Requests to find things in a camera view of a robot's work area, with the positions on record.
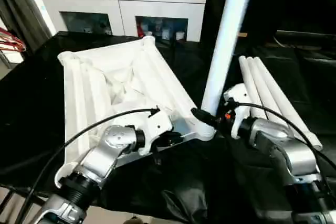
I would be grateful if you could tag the white glass-door cabinet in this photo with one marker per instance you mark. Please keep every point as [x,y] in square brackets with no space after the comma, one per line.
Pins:
[115,14]

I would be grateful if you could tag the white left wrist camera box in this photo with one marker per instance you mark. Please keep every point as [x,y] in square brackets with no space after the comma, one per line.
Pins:
[156,121]

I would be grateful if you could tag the white plastic table top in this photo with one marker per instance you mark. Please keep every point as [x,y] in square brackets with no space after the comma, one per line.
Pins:
[121,77]

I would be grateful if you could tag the white plastic table leg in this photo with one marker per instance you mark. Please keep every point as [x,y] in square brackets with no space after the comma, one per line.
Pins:
[286,103]
[249,85]
[268,95]
[228,40]

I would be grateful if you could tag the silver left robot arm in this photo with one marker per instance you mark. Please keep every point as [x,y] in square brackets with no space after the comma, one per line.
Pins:
[100,156]

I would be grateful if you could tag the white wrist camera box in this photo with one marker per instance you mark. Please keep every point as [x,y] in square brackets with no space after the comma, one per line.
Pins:
[156,121]
[237,95]

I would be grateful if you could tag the dark grey curtain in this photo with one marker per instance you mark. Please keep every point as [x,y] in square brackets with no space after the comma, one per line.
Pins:
[21,9]

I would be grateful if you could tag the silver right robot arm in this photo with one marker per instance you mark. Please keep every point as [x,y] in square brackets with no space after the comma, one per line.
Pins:
[289,150]

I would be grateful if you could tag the black plastic mat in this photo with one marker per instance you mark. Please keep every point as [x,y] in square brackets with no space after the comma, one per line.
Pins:
[31,103]

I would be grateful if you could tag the red clothes hangers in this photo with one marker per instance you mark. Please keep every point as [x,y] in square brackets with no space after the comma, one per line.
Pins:
[10,43]

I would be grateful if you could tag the small tan tag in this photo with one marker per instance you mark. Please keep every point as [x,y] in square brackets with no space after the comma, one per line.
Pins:
[242,34]

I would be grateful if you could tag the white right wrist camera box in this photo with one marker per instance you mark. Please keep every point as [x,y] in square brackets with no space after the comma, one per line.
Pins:
[237,95]

